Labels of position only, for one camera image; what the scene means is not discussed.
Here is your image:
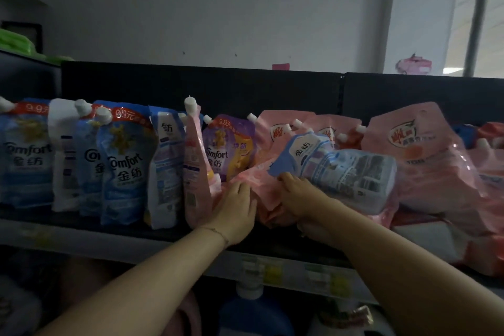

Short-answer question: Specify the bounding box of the pink bagged item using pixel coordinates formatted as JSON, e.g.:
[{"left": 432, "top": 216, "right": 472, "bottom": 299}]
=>
[{"left": 395, "top": 54, "right": 433, "bottom": 75}]

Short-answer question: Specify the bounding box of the dark metal shelf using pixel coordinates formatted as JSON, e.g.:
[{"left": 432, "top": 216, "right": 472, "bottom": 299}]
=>
[{"left": 0, "top": 48, "right": 504, "bottom": 336}]

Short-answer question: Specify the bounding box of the person's left hand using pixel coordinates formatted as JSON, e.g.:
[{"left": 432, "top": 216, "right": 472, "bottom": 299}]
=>
[{"left": 203, "top": 181, "right": 259, "bottom": 247}]

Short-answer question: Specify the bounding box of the person's right hand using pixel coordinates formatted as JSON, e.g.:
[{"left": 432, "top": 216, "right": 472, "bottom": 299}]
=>
[{"left": 277, "top": 172, "right": 347, "bottom": 248}]

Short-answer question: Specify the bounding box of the grey vertical pole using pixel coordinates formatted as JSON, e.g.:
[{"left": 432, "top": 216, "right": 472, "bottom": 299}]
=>
[{"left": 464, "top": 0, "right": 498, "bottom": 79}]

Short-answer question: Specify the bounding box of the blue detergent jug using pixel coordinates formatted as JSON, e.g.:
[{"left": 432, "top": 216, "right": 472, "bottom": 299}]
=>
[{"left": 218, "top": 268, "right": 295, "bottom": 336}]

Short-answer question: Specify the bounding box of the thin chain bracelet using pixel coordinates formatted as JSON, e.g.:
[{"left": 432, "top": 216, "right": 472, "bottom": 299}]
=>
[{"left": 198, "top": 225, "right": 230, "bottom": 248}]

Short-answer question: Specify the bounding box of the person's left forearm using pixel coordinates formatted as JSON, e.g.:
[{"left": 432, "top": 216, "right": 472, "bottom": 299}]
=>
[{"left": 37, "top": 227, "right": 229, "bottom": 336}]

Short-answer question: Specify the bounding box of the person's right forearm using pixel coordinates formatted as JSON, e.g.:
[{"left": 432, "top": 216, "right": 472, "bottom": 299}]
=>
[{"left": 334, "top": 199, "right": 504, "bottom": 336}]

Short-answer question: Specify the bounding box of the group of Chaoneng floral pouches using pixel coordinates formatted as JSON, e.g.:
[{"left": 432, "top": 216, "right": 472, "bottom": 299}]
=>
[{"left": 230, "top": 101, "right": 504, "bottom": 277}]

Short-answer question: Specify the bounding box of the purple Comfort pouch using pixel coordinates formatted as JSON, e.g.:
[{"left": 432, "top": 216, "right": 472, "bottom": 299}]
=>
[{"left": 202, "top": 113, "right": 257, "bottom": 183}]

